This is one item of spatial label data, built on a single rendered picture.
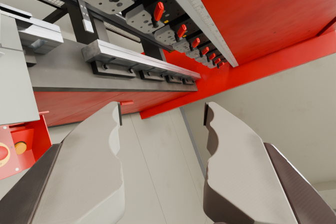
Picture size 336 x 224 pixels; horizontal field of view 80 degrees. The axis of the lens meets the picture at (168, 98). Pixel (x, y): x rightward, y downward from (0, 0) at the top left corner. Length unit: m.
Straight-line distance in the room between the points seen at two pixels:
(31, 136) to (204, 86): 1.94
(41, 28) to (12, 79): 0.23
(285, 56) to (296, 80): 1.63
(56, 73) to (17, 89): 0.27
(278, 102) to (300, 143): 0.77
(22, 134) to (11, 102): 0.30
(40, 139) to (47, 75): 0.22
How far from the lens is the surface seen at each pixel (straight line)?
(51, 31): 0.76
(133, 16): 0.67
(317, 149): 4.24
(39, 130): 0.83
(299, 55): 2.44
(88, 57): 0.93
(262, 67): 2.39
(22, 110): 0.55
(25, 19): 0.68
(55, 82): 0.80
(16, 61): 0.59
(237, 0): 0.85
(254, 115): 4.00
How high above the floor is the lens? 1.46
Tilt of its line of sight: 22 degrees down
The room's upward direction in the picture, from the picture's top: 69 degrees clockwise
